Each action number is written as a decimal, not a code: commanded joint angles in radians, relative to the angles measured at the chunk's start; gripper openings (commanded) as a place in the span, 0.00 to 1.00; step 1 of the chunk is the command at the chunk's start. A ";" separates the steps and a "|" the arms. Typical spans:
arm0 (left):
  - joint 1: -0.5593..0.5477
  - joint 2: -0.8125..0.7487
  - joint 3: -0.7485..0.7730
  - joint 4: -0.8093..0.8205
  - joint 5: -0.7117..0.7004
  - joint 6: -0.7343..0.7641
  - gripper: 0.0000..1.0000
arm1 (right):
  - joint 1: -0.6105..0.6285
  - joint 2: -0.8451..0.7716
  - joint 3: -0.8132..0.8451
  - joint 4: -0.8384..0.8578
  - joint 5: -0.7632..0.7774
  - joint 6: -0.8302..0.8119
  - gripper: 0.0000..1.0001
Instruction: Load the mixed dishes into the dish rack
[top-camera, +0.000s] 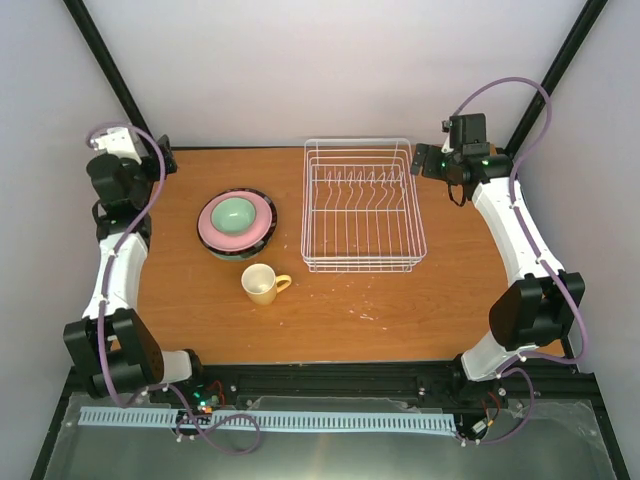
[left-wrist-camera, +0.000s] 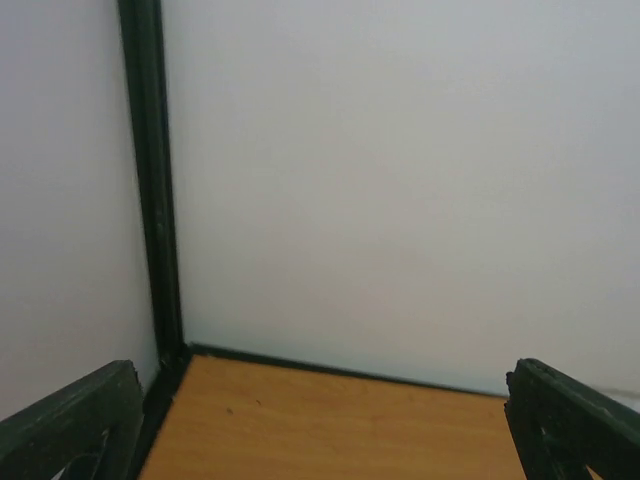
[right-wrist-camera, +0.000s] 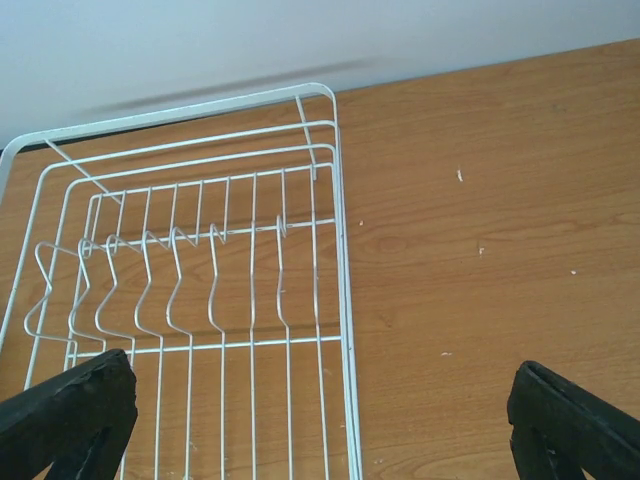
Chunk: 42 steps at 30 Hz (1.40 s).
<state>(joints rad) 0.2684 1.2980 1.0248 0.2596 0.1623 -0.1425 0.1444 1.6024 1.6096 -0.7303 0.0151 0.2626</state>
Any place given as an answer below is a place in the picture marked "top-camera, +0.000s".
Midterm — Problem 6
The pink plate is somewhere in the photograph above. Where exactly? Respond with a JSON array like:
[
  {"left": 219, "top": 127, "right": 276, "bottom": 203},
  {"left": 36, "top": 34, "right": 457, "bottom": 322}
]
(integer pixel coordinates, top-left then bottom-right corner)
[{"left": 197, "top": 189, "right": 274, "bottom": 253}]

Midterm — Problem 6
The teal ceramic bowl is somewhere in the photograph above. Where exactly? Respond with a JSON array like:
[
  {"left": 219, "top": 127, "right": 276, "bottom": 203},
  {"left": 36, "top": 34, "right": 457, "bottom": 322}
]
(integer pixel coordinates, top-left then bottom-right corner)
[{"left": 210, "top": 196, "right": 256, "bottom": 236}]

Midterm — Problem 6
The teal bottom bowl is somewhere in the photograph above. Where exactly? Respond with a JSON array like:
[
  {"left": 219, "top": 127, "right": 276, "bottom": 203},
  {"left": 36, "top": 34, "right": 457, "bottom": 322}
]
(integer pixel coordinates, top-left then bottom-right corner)
[{"left": 209, "top": 245, "right": 266, "bottom": 262}]

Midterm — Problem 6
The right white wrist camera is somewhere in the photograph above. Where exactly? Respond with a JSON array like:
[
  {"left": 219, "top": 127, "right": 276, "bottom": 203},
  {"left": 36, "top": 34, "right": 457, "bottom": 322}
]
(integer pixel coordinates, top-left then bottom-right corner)
[{"left": 439, "top": 118, "right": 457, "bottom": 154}]

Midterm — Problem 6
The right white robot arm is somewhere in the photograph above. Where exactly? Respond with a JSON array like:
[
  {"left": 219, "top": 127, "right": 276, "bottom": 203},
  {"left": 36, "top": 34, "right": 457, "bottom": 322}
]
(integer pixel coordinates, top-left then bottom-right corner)
[{"left": 411, "top": 113, "right": 585, "bottom": 390}]

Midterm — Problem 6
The dark striped plate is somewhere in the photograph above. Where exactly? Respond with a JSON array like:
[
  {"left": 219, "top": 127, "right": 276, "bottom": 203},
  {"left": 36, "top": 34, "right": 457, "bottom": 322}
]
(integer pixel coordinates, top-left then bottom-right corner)
[{"left": 196, "top": 187, "right": 279, "bottom": 260}]

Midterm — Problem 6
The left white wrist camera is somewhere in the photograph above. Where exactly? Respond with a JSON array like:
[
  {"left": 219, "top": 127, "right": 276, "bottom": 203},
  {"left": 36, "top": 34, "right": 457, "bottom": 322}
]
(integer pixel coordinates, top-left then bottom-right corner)
[{"left": 88, "top": 127, "right": 142, "bottom": 164}]

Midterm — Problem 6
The light blue cable duct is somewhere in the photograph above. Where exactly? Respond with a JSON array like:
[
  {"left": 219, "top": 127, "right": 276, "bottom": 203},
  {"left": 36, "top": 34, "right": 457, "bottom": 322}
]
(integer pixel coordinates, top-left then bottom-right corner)
[{"left": 78, "top": 406, "right": 456, "bottom": 437}]

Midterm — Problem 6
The white wire dish rack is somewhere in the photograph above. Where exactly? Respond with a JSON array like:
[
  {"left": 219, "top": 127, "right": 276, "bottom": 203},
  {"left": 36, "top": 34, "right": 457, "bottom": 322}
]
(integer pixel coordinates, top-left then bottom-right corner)
[{"left": 301, "top": 138, "right": 427, "bottom": 273}]

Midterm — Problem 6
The yellow mug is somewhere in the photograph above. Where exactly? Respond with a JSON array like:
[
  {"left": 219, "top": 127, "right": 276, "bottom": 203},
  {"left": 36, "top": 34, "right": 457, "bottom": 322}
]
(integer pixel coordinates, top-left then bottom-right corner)
[{"left": 241, "top": 263, "right": 292, "bottom": 306}]

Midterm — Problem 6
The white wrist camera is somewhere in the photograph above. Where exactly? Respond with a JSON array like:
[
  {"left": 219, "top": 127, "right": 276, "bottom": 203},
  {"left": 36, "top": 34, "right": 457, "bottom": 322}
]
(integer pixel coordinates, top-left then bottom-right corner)
[
  {"left": 439, "top": 118, "right": 457, "bottom": 154},
  {"left": 88, "top": 127, "right": 142, "bottom": 164}
]

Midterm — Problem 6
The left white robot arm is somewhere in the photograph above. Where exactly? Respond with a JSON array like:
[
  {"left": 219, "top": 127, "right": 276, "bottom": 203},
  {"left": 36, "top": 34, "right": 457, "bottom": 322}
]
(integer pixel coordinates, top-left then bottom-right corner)
[{"left": 63, "top": 124, "right": 208, "bottom": 403}]

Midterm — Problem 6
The black aluminium frame rail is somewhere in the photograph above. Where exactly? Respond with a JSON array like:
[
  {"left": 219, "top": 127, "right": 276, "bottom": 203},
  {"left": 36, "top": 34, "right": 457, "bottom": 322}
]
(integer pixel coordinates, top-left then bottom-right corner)
[{"left": 64, "top": 360, "right": 599, "bottom": 407}]

